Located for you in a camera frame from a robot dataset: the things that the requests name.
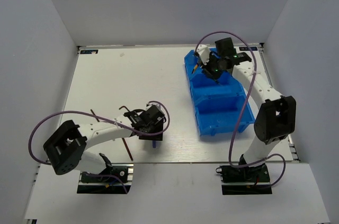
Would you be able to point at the left table corner label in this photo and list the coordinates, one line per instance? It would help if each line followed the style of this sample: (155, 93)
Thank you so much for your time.
(91, 51)

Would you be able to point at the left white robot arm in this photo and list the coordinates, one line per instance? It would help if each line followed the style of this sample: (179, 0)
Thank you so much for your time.
(67, 148)

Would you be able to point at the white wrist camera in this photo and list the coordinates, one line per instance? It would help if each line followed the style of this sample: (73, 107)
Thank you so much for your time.
(153, 108)
(203, 53)

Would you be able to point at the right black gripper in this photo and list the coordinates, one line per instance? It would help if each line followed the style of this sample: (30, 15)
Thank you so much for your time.
(206, 67)

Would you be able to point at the left red hex key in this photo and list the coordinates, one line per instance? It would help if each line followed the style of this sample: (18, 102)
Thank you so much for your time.
(94, 115)

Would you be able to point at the yellow needle-nose pliers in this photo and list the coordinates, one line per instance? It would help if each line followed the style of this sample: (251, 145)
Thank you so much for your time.
(197, 65)

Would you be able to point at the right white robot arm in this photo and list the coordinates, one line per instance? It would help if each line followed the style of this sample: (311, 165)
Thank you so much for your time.
(276, 115)

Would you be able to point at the right table corner label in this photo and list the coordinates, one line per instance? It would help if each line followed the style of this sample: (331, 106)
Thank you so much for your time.
(248, 49)

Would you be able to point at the blue plastic compartment bin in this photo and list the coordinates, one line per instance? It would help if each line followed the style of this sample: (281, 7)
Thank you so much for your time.
(216, 105)

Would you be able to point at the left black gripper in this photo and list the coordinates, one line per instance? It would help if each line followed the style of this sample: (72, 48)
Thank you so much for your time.
(157, 136)

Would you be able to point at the table corner label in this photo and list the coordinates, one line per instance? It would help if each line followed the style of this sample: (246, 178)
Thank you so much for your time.
(248, 49)
(91, 51)

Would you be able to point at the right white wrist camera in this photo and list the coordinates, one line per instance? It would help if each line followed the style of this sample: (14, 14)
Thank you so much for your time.
(203, 53)

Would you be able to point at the large red hex key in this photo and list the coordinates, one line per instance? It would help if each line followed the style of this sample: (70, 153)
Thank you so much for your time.
(127, 149)

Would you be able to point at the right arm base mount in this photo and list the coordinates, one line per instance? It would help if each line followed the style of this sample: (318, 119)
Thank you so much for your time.
(245, 181)

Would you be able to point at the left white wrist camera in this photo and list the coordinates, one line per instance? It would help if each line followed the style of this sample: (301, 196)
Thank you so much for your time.
(153, 108)

